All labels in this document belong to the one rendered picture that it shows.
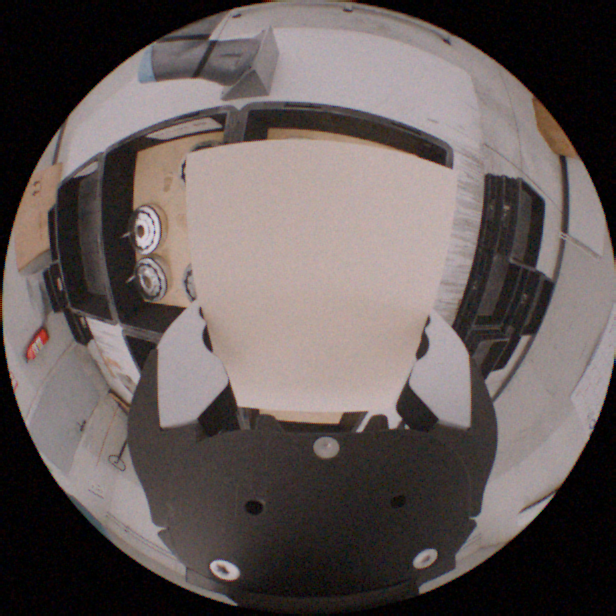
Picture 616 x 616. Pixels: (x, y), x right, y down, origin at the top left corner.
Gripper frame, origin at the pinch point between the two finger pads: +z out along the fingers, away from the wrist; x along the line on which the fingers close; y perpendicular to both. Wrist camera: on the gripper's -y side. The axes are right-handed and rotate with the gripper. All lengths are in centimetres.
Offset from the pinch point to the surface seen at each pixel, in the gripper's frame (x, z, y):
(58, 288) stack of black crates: -188, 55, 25
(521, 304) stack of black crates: 124, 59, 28
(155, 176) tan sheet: -31.7, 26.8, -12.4
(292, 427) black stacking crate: -4, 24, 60
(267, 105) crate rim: -6.5, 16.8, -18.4
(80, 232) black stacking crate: -69, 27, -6
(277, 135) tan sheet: -6.4, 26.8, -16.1
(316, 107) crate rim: -0.3, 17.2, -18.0
